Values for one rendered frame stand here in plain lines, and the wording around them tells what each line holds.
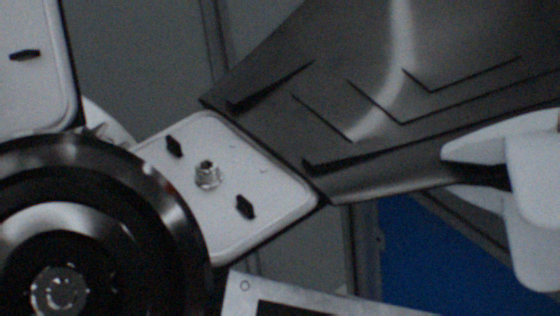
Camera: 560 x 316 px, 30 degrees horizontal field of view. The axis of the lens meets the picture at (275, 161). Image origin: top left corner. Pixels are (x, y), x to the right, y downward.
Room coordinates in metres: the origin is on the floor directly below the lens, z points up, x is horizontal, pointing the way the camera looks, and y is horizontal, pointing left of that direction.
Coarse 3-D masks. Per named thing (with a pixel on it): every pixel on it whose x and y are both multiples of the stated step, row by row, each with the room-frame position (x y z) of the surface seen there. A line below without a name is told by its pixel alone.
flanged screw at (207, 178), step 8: (200, 160) 0.36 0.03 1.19; (208, 160) 0.35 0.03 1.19; (200, 168) 0.35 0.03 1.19; (208, 168) 0.36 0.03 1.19; (216, 168) 0.35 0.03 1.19; (200, 176) 0.35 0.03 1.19; (208, 176) 0.35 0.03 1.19; (216, 176) 0.35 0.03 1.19; (200, 184) 0.35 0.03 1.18; (208, 184) 0.35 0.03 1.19; (216, 184) 0.35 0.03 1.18
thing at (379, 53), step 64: (320, 0) 0.47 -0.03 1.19; (384, 0) 0.46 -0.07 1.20; (448, 0) 0.45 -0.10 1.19; (512, 0) 0.45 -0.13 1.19; (256, 64) 0.43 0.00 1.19; (320, 64) 0.42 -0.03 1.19; (384, 64) 0.41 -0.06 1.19; (448, 64) 0.40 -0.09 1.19; (512, 64) 0.40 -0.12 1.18; (256, 128) 0.38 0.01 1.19; (320, 128) 0.37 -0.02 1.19; (384, 128) 0.37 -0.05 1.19; (448, 128) 0.36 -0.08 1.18; (320, 192) 0.33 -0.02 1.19; (384, 192) 0.33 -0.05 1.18
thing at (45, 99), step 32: (0, 0) 0.37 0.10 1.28; (32, 0) 0.37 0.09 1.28; (0, 32) 0.37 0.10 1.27; (32, 32) 0.36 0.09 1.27; (0, 64) 0.36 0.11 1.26; (32, 64) 0.35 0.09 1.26; (64, 64) 0.35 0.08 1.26; (0, 96) 0.35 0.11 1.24; (32, 96) 0.34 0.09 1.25; (64, 96) 0.34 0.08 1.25; (0, 128) 0.34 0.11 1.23; (32, 128) 0.34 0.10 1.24; (64, 128) 0.33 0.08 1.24
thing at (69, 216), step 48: (0, 144) 0.29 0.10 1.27; (48, 144) 0.29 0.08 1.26; (96, 144) 0.30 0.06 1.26; (0, 192) 0.28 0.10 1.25; (48, 192) 0.29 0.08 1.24; (96, 192) 0.29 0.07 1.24; (144, 192) 0.29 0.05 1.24; (0, 240) 0.27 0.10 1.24; (48, 240) 0.28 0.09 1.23; (96, 240) 0.27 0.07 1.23; (144, 240) 0.28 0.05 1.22; (192, 240) 0.28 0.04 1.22; (0, 288) 0.26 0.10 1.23; (96, 288) 0.27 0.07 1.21; (144, 288) 0.26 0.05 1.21; (192, 288) 0.27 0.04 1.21
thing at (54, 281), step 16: (48, 272) 0.26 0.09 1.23; (64, 272) 0.26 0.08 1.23; (32, 288) 0.26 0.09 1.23; (48, 288) 0.26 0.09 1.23; (64, 288) 0.26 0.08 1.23; (80, 288) 0.26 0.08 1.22; (32, 304) 0.25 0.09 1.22; (48, 304) 0.25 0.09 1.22; (64, 304) 0.25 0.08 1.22; (80, 304) 0.26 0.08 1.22
